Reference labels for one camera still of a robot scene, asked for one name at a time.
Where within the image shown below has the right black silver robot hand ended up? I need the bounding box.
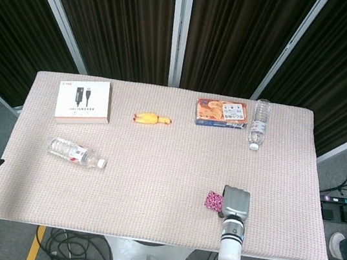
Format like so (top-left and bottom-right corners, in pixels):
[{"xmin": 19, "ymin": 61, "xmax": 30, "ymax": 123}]
[{"xmin": 217, "ymin": 184, "xmax": 253, "ymax": 221}]

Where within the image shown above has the clear water bottle white label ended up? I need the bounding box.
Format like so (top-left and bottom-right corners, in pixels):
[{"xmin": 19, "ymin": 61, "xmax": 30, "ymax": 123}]
[{"xmin": 246, "ymin": 97, "xmax": 274, "ymax": 153}]

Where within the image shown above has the pink waffle tablecloth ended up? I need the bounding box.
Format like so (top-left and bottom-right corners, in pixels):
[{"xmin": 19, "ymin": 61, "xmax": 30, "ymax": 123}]
[{"xmin": 0, "ymin": 60, "xmax": 347, "ymax": 260}]

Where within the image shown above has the orange blue snack box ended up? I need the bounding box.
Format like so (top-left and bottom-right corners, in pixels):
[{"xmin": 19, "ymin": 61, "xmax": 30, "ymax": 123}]
[{"xmin": 193, "ymin": 95, "xmax": 252, "ymax": 134}]

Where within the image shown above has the clear water bottle red label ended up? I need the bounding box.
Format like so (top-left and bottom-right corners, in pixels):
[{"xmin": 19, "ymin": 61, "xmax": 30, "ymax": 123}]
[{"xmin": 44, "ymin": 136, "xmax": 110, "ymax": 171}]

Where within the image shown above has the yellow floor tape strip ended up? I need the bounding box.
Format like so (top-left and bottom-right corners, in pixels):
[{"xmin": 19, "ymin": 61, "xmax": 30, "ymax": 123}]
[{"xmin": 25, "ymin": 224, "xmax": 48, "ymax": 260}]

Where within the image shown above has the yellow rubber chicken toy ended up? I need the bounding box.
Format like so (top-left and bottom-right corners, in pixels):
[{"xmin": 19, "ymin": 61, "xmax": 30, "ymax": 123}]
[{"xmin": 131, "ymin": 110, "xmax": 174, "ymax": 129}]

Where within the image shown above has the white usb cable box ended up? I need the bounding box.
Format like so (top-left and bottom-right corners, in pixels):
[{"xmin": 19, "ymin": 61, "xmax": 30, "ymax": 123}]
[{"xmin": 52, "ymin": 74, "xmax": 116, "ymax": 131}]

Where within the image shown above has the grey aluminium partition post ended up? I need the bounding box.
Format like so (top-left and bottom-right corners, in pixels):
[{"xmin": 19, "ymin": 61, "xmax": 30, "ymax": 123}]
[
  {"xmin": 161, "ymin": 0, "xmax": 193, "ymax": 89},
  {"xmin": 9, "ymin": 0, "xmax": 99, "ymax": 76},
  {"xmin": 249, "ymin": 0, "xmax": 331, "ymax": 109}
]

